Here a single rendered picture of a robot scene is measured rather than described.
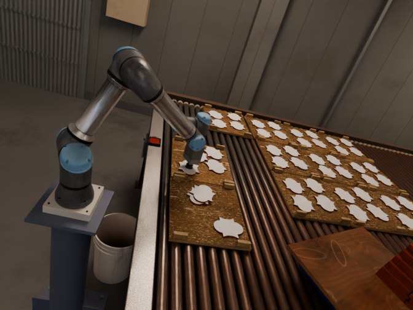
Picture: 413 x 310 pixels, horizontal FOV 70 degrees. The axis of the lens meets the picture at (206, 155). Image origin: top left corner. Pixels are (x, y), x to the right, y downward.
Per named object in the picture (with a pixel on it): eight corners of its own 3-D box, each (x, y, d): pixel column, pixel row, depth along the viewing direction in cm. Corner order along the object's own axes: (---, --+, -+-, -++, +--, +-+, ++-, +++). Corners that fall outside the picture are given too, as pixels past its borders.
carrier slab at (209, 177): (170, 178, 152) (171, 176, 151) (171, 140, 187) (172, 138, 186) (234, 190, 159) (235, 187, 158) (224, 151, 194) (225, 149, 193)
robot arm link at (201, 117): (193, 110, 146) (208, 111, 151) (187, 130, 151) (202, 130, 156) (200, 117, 141) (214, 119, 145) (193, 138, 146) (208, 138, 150)
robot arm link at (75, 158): (60, 189, 112) (61, 161, 105) (57, 167, 121) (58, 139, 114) (93, 186, 118) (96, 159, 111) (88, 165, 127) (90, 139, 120)
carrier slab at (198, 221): (168, 241, 116) (169, 238, 116) (169, 179, 151) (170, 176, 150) (250, 251, 124) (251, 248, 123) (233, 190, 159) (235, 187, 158)
